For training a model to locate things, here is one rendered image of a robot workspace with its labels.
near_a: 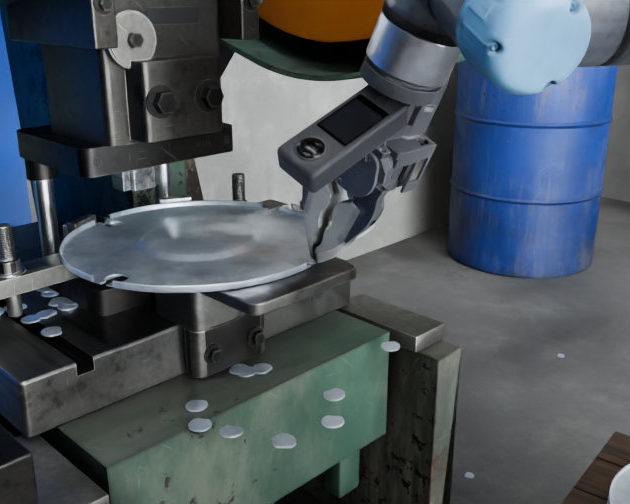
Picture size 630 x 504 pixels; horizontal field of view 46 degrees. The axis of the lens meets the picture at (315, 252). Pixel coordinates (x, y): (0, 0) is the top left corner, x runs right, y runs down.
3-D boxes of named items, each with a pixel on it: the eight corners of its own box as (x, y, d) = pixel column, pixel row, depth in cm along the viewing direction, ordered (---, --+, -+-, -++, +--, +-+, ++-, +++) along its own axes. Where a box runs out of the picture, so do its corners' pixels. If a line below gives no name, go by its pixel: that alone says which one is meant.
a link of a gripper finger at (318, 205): (345, 248, 79) (377, 177, 74) (307, 262, 75) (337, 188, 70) (325, 230, 81) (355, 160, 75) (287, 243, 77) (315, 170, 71)
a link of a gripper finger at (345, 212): (366, 266, 78) (399, 195, 73) (328, 282, 74) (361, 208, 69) (346, 248, 79) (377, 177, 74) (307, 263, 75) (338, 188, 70)
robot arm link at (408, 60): (431, 49, 58) (358, 1, 62) (408, 101, 61) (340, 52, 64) (481, 44, 63) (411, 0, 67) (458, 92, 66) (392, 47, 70)
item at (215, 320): (358, 380, 79) (361, 261, 75) (258, 433, 70) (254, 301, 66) (212, 312, 96) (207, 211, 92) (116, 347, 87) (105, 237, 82)
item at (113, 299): (242, 271, 95) (241, 248, 94) (100, 318, 81) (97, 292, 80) (168, 242, 105) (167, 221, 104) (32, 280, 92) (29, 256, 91)
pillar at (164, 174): (177, 228, 101) (170, 125, 97) (163, 232, 100) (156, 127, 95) (168, 225, 103) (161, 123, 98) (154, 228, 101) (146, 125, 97)
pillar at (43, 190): (65, 258, 91) (51, 143, 86) (48, 262, 89) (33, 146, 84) (56, 253, 92) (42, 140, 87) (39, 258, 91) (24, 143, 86)
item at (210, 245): (375, 228, 87) (375, 221, 87) (228, 318, 63) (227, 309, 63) (180, 195, 101) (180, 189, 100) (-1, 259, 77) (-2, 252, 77)
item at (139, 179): (162, 185, 89) (160, 154, 88) (127, 192, 86) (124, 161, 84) (147, 180, 91) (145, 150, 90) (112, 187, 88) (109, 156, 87)
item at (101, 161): (238, 171, 90) (237, 125, 88) (88, 203, 77) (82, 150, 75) (162, 151, 101) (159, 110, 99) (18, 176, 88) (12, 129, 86)
